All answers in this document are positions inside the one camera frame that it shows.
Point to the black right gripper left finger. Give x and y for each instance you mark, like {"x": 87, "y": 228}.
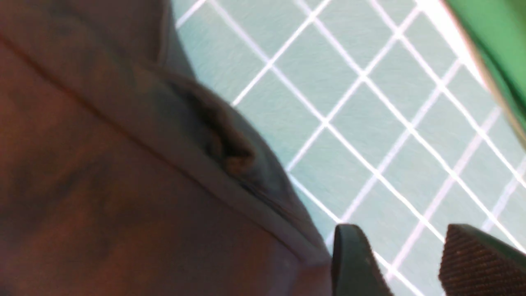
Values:
{"x": 354, "y": 270}

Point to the dark gray long-sleeve shirt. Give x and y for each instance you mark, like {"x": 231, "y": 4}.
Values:
{"x": 121, "y": 175}

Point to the green backdrop cloth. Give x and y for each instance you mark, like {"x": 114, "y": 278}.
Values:
{"x": 494, "y": 32}

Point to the green grid cutting mat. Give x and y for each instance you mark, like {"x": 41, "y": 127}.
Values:
{"x": 377, "y": 117}

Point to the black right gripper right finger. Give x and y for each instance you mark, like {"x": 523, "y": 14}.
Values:
{"x": 475, "y": 263}

